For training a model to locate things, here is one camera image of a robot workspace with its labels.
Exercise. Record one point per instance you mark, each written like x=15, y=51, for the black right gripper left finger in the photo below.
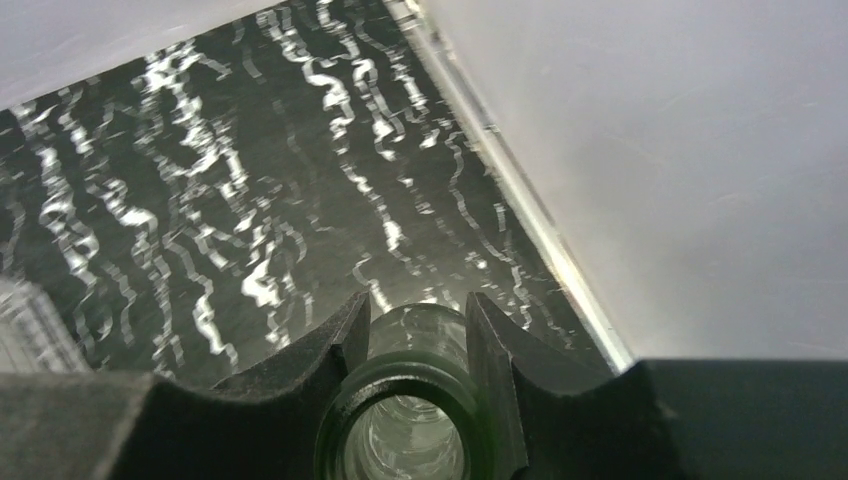
x=261, y=423

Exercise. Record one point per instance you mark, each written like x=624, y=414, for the white wire wine rack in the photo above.
x=33, y=336

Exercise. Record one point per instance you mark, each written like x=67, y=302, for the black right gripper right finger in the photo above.
x=552, y=417

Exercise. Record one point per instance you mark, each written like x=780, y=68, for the tall clear bottle black label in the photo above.
x=411, y=410

